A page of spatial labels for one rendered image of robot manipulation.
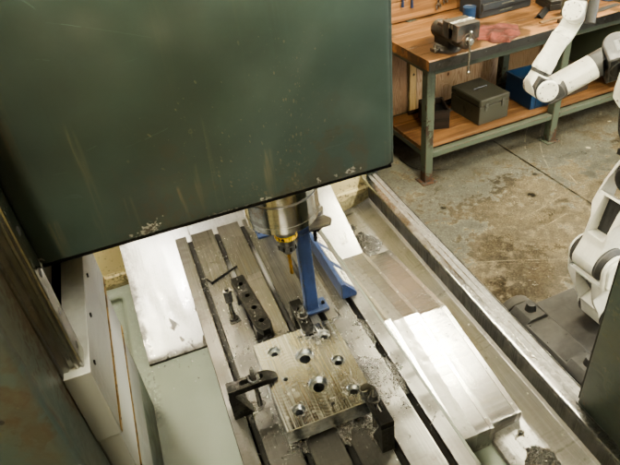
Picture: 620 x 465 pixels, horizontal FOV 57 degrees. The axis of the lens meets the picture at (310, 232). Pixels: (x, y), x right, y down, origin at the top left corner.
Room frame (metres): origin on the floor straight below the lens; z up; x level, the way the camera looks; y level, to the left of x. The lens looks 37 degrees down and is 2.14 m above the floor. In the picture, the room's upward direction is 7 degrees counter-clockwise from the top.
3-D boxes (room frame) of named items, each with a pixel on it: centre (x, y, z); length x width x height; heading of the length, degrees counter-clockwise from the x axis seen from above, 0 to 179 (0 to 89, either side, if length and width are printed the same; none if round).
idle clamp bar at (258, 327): (1.25, 0.20, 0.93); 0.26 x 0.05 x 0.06; 21
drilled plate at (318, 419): (0.94, 0.04, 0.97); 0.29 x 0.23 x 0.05; 16
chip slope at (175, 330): (1.62, 0.23, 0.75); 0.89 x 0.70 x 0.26; 106
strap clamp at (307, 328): (1.12, 0.05, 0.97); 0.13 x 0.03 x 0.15; 16
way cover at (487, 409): (1.30, -0.28, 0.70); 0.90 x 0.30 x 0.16; 16
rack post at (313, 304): (1.25, 0.02, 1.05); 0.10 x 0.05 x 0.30; 106
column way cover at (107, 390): (0.87, 0.48, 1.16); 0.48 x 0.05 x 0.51; 16
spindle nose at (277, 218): (0.99, 0.05, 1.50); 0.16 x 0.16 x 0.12
